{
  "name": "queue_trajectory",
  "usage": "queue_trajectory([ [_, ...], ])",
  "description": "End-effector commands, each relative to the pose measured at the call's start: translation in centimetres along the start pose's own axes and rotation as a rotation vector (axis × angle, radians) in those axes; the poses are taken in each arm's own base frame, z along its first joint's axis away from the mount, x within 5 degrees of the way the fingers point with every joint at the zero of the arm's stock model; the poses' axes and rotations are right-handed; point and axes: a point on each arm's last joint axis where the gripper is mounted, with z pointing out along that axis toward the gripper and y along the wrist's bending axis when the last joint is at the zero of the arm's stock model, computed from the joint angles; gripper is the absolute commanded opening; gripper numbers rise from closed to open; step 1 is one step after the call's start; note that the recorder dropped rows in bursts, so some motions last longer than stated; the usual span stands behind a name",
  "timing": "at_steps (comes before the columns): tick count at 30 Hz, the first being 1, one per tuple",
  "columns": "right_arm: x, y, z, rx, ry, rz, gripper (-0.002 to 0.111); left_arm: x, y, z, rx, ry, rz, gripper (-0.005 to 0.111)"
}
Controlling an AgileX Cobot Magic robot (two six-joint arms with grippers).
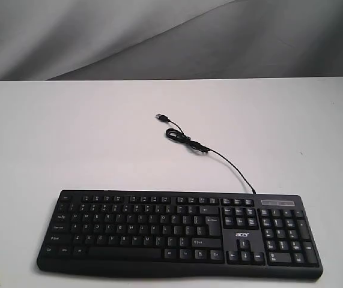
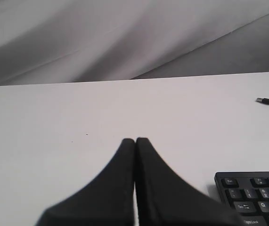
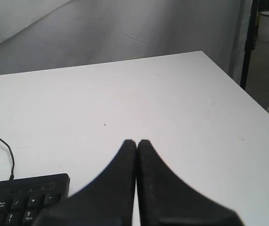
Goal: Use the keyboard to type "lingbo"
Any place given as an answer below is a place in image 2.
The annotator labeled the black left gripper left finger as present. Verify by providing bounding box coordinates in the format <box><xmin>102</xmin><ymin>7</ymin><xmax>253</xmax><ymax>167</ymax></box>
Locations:
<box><xmin>37</xmin><ymin>138</ymin><xmax>135</xmax><ymax>226</ymax></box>

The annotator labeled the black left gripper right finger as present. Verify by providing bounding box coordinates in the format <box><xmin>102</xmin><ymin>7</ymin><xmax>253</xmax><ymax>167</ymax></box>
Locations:
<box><xmin>135</xmin><ymin>137</ymin><xmax>243</xmax><ymax>226</ymax></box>

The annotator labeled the black acer keyboard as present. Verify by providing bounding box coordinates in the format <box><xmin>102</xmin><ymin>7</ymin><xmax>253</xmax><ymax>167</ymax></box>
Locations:
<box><xmin>214</xmin><ymin>171</ymin><xmax>269</xmax><ymax>226</ymax></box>

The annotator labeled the grey backdrop cloth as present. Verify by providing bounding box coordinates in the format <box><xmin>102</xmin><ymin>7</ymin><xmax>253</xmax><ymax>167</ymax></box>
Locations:
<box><xmin>0</xmin><ymin>0</ymin><xmax>269</xmax><ymax>85</ymax></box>

